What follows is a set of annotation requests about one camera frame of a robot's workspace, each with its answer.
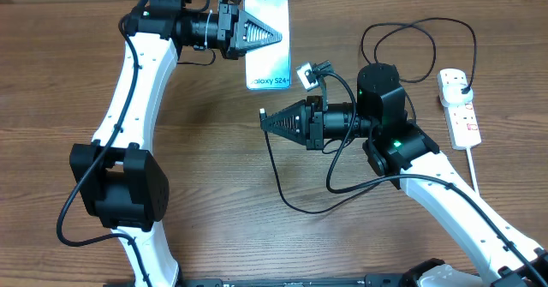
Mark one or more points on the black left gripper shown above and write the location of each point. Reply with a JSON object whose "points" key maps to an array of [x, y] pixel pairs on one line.
{"points": [[245, 21]]}

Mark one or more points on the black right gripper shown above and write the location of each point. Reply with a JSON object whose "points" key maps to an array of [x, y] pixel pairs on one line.
{"points": [[298, 131]]}

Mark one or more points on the blue Samsung Galaxy smartphone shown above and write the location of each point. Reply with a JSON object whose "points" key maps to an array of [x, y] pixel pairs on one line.
{"points": [[268, 68]]}

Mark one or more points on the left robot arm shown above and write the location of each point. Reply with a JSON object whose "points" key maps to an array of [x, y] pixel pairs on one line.
{"points": [[117, 177]]}

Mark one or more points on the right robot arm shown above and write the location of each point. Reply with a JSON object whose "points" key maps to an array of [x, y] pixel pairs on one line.
{"points": [[400, 152]]}

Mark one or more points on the white charger plug adapter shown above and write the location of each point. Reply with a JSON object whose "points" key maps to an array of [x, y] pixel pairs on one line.
{"points": [[452, 95]]}

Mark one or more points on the white power strip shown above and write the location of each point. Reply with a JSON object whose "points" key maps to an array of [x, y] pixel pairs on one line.
{"points": [[461, 120]]}

